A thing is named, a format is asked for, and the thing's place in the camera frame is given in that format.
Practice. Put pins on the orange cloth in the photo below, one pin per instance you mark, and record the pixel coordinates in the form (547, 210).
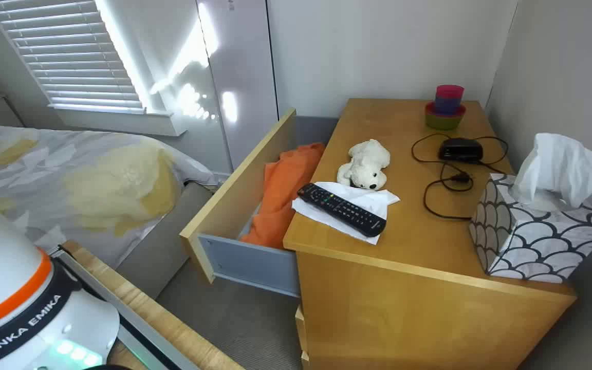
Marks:
(286, 192)

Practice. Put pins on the black TV remote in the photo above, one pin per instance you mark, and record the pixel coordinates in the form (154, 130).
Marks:
(340, 209)

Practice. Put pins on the green plastic cup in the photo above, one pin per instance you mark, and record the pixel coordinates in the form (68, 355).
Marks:
(443, 123)

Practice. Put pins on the white window sill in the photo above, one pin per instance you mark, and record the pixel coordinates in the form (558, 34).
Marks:
(118, 123)

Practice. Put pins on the white window blind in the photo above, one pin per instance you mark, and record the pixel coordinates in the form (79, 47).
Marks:
(69, 55)

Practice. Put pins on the open wooden drawer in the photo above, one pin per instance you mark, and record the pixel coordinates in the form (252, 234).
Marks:
(247, 264)

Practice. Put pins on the scale patterned tissue box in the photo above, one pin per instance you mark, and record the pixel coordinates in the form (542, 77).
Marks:
(535, 240)

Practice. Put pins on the wooden nightstand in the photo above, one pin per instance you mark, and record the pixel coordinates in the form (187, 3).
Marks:
(406, 310)

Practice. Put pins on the white crumpled cloth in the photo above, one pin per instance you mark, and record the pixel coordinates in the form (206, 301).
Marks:
(379, 199)

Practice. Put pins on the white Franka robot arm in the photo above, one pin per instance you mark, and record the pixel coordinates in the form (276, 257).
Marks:
(0, 275)

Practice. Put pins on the pink plastic cup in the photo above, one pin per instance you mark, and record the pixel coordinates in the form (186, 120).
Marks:
(450, 94)

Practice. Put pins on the purple plastic cup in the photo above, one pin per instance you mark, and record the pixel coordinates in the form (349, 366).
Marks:
(449, 107)

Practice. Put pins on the bed with white cover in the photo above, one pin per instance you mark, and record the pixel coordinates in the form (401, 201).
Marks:
(29, 178)

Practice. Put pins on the white plush toy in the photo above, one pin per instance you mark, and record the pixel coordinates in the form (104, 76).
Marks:
(363, 165)

